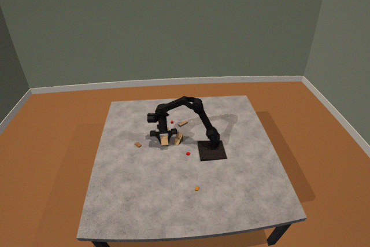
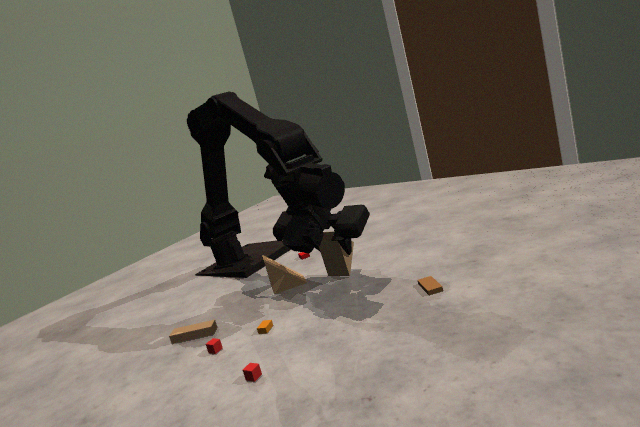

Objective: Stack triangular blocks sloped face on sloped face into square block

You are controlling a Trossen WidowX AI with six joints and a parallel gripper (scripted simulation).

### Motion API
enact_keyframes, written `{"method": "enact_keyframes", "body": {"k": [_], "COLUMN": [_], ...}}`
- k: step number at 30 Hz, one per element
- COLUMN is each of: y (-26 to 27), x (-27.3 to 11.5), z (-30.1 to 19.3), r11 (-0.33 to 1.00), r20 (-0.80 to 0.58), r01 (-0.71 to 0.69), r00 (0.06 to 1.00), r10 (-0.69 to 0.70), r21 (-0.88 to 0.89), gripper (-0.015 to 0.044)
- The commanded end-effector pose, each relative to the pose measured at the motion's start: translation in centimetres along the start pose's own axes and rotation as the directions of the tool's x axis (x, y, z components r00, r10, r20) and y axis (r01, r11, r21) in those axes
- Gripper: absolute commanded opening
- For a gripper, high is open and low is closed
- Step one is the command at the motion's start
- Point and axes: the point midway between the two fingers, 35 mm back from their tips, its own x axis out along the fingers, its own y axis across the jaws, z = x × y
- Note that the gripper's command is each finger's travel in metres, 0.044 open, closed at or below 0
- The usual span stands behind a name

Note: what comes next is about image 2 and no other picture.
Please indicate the small orange block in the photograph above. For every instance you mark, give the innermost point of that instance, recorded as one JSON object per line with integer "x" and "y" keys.
{"x": 265, "y": 326}

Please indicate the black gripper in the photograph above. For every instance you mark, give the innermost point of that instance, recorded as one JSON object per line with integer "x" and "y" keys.
{"x": 348, "y": 223}

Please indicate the orange flat block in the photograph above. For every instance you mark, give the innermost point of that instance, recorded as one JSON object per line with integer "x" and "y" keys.
{"x": 430, "y": 285}

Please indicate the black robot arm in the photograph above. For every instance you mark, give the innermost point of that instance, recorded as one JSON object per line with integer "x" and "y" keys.
{"x": 277, "y": 141}

